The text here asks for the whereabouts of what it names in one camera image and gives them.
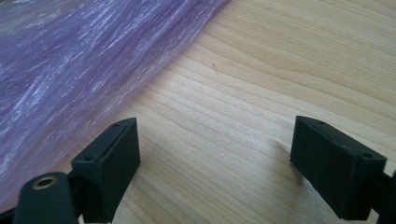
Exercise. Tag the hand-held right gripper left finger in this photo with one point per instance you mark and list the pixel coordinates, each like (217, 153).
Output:
(109, 168)

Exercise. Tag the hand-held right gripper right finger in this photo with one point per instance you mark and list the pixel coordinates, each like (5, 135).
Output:
(333, 168)

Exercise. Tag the purple plastic bag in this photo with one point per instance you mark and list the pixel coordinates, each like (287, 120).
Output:
(77, 62)

